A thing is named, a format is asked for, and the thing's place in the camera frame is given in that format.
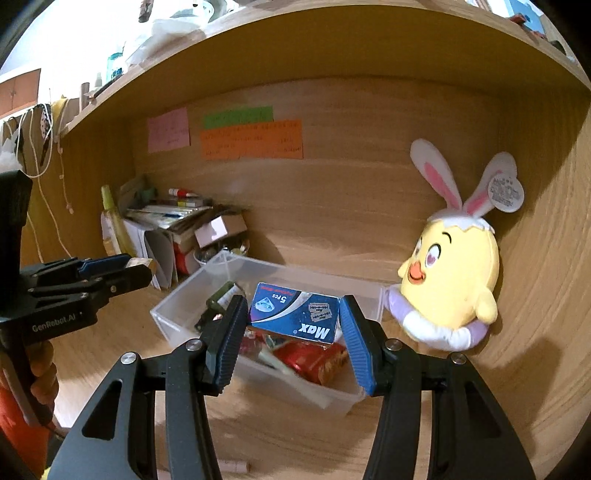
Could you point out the yellow-green bottle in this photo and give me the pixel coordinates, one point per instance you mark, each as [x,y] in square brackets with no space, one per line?
[111,217]

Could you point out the glass bowl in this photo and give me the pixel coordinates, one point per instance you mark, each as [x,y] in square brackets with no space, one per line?
[210,256]

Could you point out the orange sticky note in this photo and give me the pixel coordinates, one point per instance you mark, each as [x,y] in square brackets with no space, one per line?
[251,141]

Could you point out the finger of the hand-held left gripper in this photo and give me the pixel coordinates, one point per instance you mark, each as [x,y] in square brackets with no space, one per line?
[124,279]
[104,265]

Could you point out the green sticky note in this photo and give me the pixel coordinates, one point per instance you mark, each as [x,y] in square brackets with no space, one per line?
[238,117]

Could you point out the blue cardboard box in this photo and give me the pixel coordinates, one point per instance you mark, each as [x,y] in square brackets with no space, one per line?
[286,314]

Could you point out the person's left hand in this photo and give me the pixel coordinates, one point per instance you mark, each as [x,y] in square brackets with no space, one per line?
[45,374]

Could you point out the teal glass jar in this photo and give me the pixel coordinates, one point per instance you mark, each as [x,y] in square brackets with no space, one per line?
[116,64]

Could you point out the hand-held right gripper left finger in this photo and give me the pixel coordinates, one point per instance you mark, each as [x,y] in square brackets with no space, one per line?
[228,350]

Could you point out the orange cloth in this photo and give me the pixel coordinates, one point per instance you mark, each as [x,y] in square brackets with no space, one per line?
[14,401]

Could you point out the small brown cardboard box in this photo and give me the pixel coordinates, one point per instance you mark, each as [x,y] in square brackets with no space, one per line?
[217,230]

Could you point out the red and white marker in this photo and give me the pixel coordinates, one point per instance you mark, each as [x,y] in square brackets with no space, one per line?
[182,192]

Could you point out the pile of books and papers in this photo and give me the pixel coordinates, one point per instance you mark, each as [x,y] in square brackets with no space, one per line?
[157,217]

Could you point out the pink sticky note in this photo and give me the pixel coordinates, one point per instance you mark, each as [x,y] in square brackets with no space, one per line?
[168,130]

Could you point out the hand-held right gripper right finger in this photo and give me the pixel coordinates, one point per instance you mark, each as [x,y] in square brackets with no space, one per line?
[358,350]

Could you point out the clear plastic storage container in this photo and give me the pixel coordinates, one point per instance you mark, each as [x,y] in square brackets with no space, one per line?
[286,385]

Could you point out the yellow chick plush toy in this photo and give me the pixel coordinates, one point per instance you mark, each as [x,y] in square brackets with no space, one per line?
[452,272]

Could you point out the dark green spray bottle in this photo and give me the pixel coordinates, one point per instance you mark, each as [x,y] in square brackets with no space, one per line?
[221,295]

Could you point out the red book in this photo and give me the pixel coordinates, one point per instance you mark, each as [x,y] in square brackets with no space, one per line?
[182,258]

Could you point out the red foil packet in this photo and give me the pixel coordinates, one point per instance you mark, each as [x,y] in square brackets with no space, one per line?
[309,362]

